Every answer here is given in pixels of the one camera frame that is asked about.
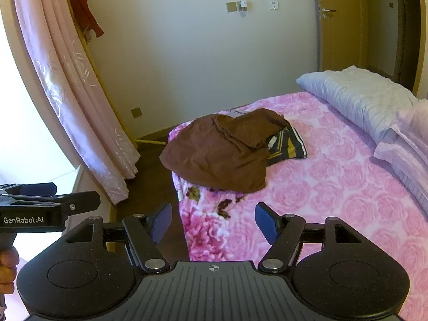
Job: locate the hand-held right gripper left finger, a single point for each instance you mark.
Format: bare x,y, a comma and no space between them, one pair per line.
162,224

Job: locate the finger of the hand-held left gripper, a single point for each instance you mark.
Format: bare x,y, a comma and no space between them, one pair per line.
33,189
80,202

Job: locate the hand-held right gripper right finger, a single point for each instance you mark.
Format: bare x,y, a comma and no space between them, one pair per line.
266,224

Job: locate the brown long-sleeved shirt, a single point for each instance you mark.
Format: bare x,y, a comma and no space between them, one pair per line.
214,153

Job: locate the person's left hand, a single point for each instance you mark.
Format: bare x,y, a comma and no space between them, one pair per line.
7,260

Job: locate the pink floral blanket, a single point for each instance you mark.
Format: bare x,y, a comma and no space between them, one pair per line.
334,190

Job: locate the striped dark garment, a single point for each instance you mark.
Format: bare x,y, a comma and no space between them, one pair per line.
287,147

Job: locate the pink curtain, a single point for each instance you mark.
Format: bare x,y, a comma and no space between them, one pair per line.
67,73

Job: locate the grey quilt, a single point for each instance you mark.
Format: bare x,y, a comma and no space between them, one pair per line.
361,97

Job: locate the folded lilac blanket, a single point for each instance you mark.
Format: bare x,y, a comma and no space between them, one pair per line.
408,147

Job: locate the red hanging garment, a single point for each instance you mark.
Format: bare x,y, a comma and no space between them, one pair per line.
83,10

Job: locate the wooden door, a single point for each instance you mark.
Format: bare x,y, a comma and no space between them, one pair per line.
341,33

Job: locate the brass wall socket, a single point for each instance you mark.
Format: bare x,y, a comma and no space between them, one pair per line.
135,112

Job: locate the white wall device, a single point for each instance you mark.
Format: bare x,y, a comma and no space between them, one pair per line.
242,5

